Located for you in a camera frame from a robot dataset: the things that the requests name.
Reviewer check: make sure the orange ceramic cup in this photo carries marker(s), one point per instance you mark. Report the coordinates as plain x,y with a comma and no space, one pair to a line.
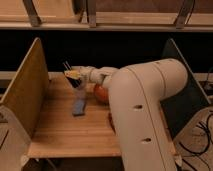
101,94

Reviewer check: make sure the right dark side panel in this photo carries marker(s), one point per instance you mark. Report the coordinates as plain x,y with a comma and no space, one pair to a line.
184,110

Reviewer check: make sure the blue eraser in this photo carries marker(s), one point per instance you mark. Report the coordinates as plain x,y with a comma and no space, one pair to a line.
79,103

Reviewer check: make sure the wooden shelf with brackets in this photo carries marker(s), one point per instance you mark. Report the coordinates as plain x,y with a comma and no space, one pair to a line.
108,15

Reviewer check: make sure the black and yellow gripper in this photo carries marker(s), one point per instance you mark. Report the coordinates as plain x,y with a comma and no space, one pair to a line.
73,77

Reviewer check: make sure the left wooden side panel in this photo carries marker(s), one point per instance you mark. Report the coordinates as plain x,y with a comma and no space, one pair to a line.
22,101

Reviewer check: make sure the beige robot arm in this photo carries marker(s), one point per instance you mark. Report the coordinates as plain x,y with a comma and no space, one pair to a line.
135,93

